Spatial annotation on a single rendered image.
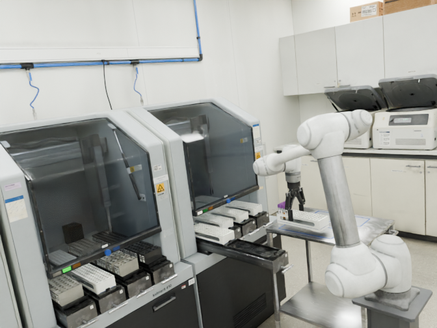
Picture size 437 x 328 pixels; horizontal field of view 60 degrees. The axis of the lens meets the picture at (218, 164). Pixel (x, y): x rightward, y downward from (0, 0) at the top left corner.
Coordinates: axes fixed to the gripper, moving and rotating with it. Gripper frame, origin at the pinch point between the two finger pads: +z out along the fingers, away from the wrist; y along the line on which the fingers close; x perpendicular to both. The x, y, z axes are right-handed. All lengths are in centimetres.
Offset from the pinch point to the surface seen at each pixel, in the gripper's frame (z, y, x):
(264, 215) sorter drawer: 10.9, 12.4, 35.9
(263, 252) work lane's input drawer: 10.4, -32.7, -1.8
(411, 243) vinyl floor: 91, 190, 10
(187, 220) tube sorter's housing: -5, -48, 41
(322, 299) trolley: 63, 18, -2
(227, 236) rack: 5.5, -36.1, 22.0
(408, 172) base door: 21, 194, 13
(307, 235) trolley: 8.7, -5.3, -10.6
